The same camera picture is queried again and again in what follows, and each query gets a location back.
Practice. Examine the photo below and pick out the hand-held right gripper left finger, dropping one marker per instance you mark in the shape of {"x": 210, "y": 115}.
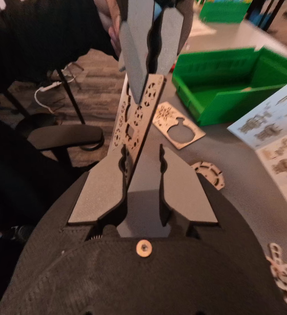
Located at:
{"x": 101, "y": 192}

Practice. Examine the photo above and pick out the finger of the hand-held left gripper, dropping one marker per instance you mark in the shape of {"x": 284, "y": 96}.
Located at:
{"x": 136, "y": 44}
{"x": 171, "y": 37}

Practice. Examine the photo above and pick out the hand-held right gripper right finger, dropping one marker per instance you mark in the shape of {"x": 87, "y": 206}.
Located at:
{"x": 185, "y": 192}

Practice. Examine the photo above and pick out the wooden sheet with gear parts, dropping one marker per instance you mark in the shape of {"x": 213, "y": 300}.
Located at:
{"x": 158, "y": 81}

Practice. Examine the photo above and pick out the green plastic bin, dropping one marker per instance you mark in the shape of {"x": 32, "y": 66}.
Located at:
{"x": 207, "y": 73}

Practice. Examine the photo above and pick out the wooden ringed tower assembly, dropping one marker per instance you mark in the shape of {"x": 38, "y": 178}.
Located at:
{"x": 281, "y": 270}

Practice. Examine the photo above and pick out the person's left forearm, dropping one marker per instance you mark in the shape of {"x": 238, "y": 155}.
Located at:
{"x": 47, "y": 37}

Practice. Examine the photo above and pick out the person's left hand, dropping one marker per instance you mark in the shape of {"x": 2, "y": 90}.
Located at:
{"x": 112, "y": 14}

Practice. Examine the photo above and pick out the round wooden base part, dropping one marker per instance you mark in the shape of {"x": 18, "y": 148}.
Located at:
{"x": 207, "y": 172}

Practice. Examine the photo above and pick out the green box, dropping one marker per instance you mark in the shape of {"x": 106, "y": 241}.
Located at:
{"x": 224, "y": 12}

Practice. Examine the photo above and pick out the black chair armrest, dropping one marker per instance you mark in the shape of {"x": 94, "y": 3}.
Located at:
{"x": 64, "y": 135}

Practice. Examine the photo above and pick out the wooden sheet with round cut-out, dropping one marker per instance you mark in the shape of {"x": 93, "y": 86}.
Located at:
{"x": 163, "y": 115}

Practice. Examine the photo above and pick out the person's lap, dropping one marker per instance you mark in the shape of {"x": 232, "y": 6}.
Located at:
{"x": 10, "y": 184}

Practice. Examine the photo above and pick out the folded instruction booklet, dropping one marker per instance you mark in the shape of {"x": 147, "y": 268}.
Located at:
{"x": 276, "y": 137}

